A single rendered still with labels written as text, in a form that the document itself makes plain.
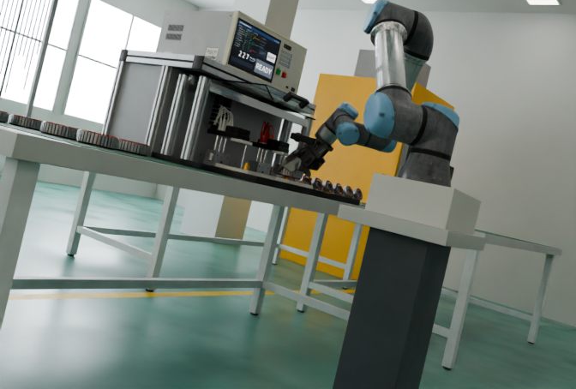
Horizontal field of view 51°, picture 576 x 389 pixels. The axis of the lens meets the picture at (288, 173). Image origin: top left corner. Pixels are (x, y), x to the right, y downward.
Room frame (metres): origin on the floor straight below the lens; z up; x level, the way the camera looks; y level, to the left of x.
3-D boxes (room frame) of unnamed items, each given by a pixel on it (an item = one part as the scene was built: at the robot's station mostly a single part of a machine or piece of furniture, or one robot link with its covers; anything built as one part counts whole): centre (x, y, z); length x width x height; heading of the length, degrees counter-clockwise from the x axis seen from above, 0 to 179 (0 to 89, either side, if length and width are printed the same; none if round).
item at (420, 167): (1.72, -0.38, 0.90); 0.15 x 0.15 x 0.10
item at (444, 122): (1.73, -0.38, 1.02); 0.13 x 0.12 x 0.14; 103
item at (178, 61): (2.39, 0.33, 1.09); 0.68 x 0.44 x 0.05; 143
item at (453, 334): (4.22, -1.19, 0.38); 1.85 x 1.10 x 0.75; 143
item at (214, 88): (2.26, 0.15, 1.03); 0.62 x 0.01 x 0.03; 143
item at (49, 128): (1.79, 0.68, 0.77); 0.11 x 0.11 x 0.04
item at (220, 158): (2.19, 0.26, 0.80); 0.07 x 0.05 x 0.06; 143
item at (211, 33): (2.40, 0.32, 1.22); 0.44 x 0.39 x 0.20; 143
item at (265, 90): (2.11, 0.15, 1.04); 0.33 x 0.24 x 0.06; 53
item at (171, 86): (2.35, 0.28, 0.92); 0.66 x 0.01 x 0.30; 143
